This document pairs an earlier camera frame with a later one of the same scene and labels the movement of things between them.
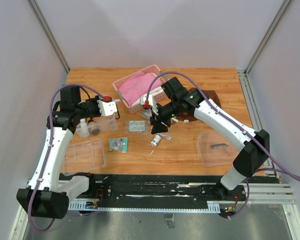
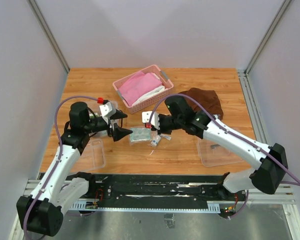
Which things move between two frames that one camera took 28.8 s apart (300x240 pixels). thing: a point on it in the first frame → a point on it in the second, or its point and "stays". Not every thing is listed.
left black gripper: x=94 y=99 → x=118 y=132
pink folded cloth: x=138 y=85 stays
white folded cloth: x=154 y=92 stays
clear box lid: x=216 y=148 stays
